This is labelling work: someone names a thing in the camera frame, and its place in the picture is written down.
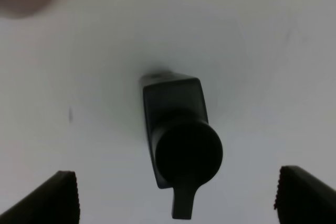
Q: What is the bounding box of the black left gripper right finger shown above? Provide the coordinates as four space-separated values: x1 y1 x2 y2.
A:
274 166 335 223

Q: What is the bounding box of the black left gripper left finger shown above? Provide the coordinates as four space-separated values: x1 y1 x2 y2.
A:
1 171 80 223

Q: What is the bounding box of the black pump bottle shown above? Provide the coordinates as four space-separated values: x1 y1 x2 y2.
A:
140 71 223 220

